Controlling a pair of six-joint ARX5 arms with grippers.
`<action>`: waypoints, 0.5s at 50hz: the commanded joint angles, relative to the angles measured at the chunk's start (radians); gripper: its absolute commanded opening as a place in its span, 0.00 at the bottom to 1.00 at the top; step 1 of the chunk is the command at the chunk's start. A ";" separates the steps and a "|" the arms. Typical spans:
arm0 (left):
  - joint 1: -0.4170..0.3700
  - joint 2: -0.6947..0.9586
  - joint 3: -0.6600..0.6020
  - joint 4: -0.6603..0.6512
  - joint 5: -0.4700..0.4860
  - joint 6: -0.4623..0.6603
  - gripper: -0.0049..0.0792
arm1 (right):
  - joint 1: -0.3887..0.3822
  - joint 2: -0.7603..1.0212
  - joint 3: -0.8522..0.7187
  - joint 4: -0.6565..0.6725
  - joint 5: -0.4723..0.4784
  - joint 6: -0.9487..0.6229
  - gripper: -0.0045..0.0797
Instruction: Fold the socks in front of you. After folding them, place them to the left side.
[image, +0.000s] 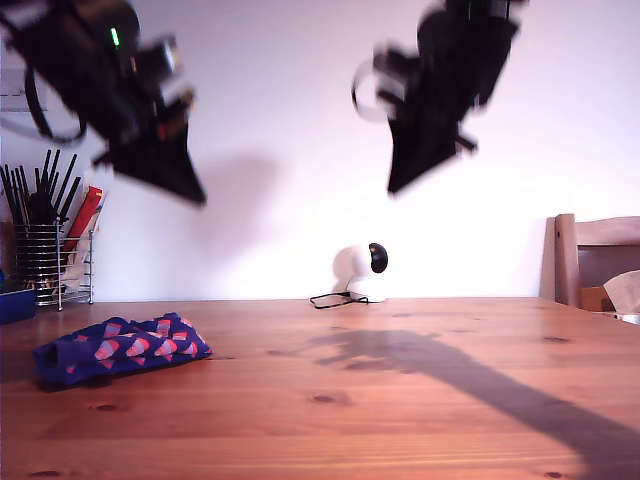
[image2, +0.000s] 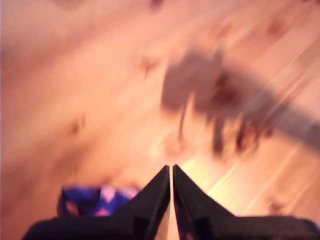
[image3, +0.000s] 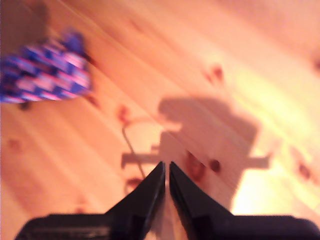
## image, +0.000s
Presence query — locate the wooden chair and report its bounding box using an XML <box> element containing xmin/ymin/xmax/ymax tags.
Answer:
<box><xmin>539</xmin><ymin>212</ymin><xmax>640</xmax><ymax>310</ymax></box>

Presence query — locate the white security camera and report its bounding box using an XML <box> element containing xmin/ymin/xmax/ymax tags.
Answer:
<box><xmin>347</xmin><ymin>241</ymin><xmax>392</xmax><ymax>303</ymax></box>

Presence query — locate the chrome wire rack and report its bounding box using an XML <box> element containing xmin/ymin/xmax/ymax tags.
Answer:
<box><xmin>55</xmin><ymin>225</ymin><xmax>95</xmax><ymax>311</ymax></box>

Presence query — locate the brown cardboard box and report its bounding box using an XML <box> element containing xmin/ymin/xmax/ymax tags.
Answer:
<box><xmin>579</xmin><ymin>284</ymin><xmax>619</xmax><ymax>312</ymax></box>

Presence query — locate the thin black power cable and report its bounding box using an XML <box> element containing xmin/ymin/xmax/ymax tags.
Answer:
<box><xmin>309</xmin><ymin>289</ymin><xmax>371</xmax><ymax>310</ymax></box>

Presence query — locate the thin black camera cable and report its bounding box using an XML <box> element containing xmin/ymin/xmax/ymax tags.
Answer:
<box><xmin>351</xmin><ymin>57</ymin><xmax>389</xmax><ymax>124</ymax></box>

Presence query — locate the black spoon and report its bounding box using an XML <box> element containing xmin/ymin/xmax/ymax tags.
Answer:
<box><xmin>28</xmin><ymin>189</ymin><xmax>51</xmax><ymax>225</ymax></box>

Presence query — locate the pale paper packet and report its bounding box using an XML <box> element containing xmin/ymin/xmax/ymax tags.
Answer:
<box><xmin>62</xmin><ymin>248</ymin><xmax>92</xmax><ymax>294</ymax></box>

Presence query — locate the white light switch plate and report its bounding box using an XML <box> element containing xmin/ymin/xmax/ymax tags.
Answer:
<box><xmin>0</xmin><ymin>67</ymin><xmax>49</xmax><ymax>112</ymax></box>

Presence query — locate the chrome wire utensil cup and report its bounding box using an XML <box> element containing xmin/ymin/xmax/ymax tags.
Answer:
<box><xmin>13</xmin><ymin>223</ymin><xmax>62</xmax><ymax>306</ymax></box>

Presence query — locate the grey camera box on bracket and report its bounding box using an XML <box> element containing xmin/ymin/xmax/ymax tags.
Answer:
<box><xmin>372</xmin><ymin>42</ymin><xmax>421</xmax><ymax>106</ymax></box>
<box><xmin>130</xmin><ymin>33</ymin><xmax>182</xmax><ymax>86</ymax></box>

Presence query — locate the beige paper bag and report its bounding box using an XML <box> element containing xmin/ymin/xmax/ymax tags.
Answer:
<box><xmin>603</xmin><ymin>269</ymin><xmax>640</xmax><ymax>315</ymax></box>

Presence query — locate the navy sock with pink pattern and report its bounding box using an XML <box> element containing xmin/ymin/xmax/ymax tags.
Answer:
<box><xmin>32</xmin><ymin>312</ymin><xmax>213</xmax><ymax>387</ymax></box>

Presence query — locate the thick black sleeved cable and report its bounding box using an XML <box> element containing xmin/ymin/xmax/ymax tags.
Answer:
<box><xmin>23</xmin><ymin>64</ymin><xmax>89</xmax><ymax>142</ymax></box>

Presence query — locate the navy box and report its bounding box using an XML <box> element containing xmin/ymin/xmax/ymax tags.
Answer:
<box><xmin>0</xmin><ymin>288</ymin><xmax>37</xmax><ymax>325</ymax></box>

